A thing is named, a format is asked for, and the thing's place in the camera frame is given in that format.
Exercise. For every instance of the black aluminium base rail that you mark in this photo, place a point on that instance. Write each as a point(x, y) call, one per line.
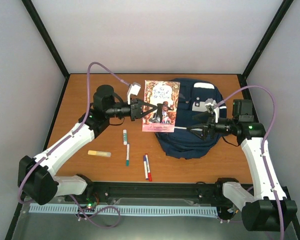
point(152, 191)

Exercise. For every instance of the green cap glue stick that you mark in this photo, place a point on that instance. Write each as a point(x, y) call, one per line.
point(125, 137)

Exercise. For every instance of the pink Taming of Shrew book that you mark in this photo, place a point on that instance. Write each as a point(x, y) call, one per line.
point(165, 95)

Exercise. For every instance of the teal tip white marker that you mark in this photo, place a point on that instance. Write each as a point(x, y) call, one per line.
point(127, 163)

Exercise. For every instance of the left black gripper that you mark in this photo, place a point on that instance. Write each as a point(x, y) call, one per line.
point(137, 108)

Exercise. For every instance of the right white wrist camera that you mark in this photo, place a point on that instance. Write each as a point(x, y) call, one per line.
point(211, 106)

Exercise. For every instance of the light blue cable duct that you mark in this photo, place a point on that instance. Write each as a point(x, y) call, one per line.
point(127, 210)

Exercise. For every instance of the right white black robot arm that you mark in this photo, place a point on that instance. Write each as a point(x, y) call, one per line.
point(268, 207)

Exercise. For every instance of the red marker pen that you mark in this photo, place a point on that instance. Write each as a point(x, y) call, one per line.
point(148, 168)

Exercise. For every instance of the black frame post left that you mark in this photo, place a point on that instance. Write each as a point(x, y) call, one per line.
point(40, 26)

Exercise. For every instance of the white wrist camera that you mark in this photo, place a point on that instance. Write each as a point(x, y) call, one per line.
point(133, 89)
point(211, 106)

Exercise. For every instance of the black frame post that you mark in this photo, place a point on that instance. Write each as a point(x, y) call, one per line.
point(40, 26)
point(271, 29)

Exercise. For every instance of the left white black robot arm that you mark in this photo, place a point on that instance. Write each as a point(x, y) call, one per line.
point(37, 176)

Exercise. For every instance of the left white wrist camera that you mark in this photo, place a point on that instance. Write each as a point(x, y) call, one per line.
point(133, 89)

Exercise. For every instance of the yellow highlighter clear cap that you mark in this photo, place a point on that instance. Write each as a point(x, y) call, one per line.
point(99, 153)

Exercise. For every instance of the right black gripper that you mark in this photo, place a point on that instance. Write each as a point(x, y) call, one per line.
point(211, 122)

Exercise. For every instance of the blue purple marker pen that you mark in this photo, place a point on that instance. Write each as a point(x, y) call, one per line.
point(145, 168)

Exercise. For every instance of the black frame post right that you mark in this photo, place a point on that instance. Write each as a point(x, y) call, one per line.
point(271, 29)

